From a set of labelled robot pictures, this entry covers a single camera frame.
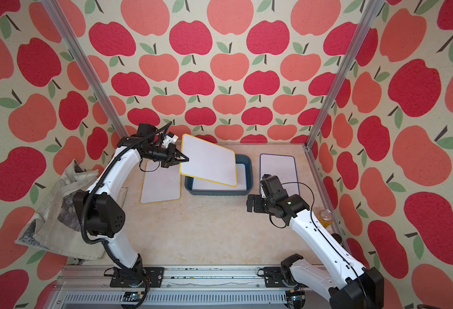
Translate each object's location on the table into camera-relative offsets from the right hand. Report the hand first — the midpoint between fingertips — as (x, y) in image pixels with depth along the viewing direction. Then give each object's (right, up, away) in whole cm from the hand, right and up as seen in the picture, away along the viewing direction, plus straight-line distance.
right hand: (258, 206), depth 79 cm
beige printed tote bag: (-76, -6, -10) cm, 77 cm away
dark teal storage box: (-6, +20, +24) cm, 32 cm away
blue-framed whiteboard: (+20, +15, +32) cm, 41 cm away
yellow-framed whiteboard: (-49, +7, +22) cm, 54 cm away
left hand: (-29, +19, 0) cm, 35 cm away
